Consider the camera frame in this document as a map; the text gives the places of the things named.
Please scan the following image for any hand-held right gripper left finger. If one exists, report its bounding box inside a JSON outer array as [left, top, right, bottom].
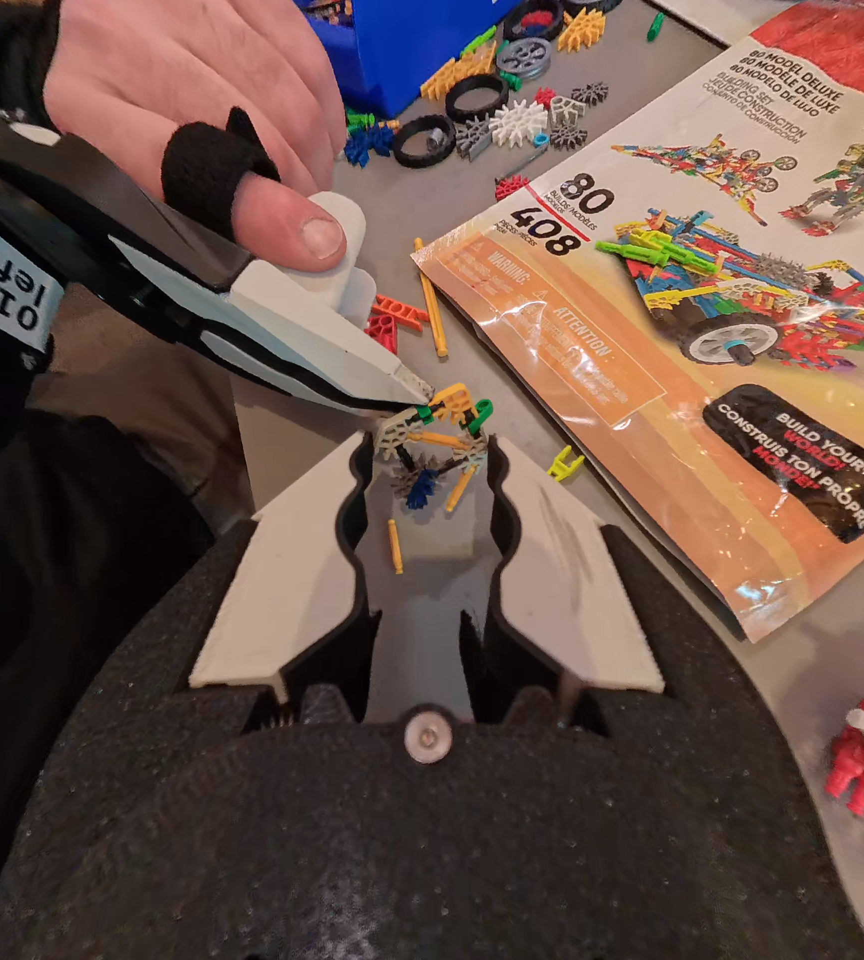
[[189, 431, 380, 725]]

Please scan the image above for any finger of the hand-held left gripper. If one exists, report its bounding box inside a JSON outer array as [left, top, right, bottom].
[[108, 236, 438, 410], [190, 321, 412, 421]]

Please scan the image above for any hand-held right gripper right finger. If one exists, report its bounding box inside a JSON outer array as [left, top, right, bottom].
[[462, 435, 665, 725]]

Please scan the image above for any small multicolour toy assembly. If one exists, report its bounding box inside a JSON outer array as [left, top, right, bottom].
[[373, 382, 494, 513]]

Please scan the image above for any person's left hand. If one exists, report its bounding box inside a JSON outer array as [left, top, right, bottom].
[[43, 0, 350, 275]]

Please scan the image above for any orange ladder connector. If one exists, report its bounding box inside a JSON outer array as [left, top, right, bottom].
[[372, 294, 430, 333]]

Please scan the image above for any long yellow rod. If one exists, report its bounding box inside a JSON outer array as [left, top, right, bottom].
[[413, 237, 449, 359]]

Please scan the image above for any black toy tyre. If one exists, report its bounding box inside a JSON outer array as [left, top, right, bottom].
[[444, 72, 510, 125], [503, 0, 564, 42], [392, 114, 457, 170]]

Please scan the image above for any construction toy set plastic bag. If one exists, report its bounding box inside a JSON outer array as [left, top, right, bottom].
[[411, 0, 864, 644]]

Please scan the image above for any person's black top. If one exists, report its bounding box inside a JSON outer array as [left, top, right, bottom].
[[0, 405, 215, 924]]

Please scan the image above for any thin grey rod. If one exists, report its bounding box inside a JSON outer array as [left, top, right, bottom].
[[495, 146, 549, 181]]

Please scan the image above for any pile of toy connectors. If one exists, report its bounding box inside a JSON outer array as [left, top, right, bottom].
[[342, 0, 611, 168]]

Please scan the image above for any white snowflake connector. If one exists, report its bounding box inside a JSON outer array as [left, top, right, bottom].
[[488, 99, 549, 149]]

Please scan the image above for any large blue plastic bin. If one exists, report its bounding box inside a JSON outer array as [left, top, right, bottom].
[[293, 0, 523, 119]]

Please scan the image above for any grey wheel hub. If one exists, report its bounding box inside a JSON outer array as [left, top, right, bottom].
[[495, 36, 553, 80]]

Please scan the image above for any yellow snowflake connector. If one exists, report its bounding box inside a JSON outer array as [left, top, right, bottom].
[[555, 7, 607, 54]]

